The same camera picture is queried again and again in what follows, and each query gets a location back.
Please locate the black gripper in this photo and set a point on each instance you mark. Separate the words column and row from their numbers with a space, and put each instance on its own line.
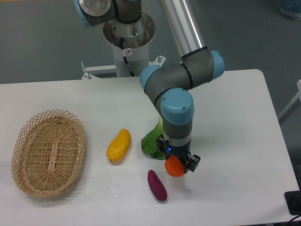
column 165, row 150

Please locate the black device at edge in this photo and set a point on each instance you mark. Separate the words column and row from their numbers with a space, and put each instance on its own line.
column 293, row 201

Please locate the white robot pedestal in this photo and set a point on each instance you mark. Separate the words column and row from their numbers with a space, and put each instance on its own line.
column 130, row 44

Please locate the white metal mounting bracket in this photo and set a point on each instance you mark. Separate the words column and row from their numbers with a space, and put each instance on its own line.
column 109, row 71

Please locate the yellow mango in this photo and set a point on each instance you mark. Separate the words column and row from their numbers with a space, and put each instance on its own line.
column 119, row 146

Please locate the white frame at right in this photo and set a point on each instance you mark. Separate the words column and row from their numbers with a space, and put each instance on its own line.
column 292, row 105

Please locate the orange fruit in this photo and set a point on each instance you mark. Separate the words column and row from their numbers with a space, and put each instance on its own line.
column 174, row 167

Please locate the woven wicker basket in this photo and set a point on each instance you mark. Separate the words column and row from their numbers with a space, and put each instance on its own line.
column 49, row 153

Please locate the blue object top right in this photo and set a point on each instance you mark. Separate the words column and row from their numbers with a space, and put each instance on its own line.
column 290, row 9

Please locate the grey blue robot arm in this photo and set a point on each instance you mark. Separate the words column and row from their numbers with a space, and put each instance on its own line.
column 168, row 90

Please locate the purple sweet potato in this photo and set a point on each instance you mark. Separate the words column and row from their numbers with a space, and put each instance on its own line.
column 156, row 186

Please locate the green leafy vegetable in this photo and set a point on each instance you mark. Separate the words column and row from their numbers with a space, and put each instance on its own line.
column 148, row 143

